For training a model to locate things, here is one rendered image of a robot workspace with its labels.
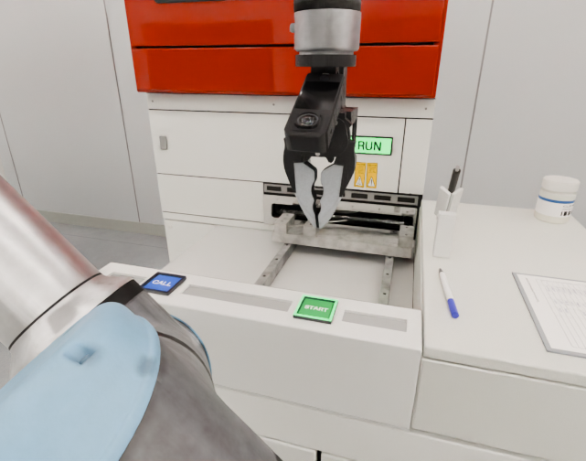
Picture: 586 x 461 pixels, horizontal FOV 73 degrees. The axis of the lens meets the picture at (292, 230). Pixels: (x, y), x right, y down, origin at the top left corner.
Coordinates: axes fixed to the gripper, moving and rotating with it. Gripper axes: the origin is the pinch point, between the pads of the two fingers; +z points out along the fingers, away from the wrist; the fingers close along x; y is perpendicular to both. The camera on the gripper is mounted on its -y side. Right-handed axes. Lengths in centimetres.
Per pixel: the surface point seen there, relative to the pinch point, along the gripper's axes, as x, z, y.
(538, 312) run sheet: -31.0, 13.8, 8.3
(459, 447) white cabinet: -21.8, 29.7, -3.9
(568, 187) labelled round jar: -44, 5, 48
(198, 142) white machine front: 50, 2, 59
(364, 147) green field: 1, 1, 58
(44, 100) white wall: 266, 7, 207
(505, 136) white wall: -63, 19, 207
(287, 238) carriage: 18, 24, 45
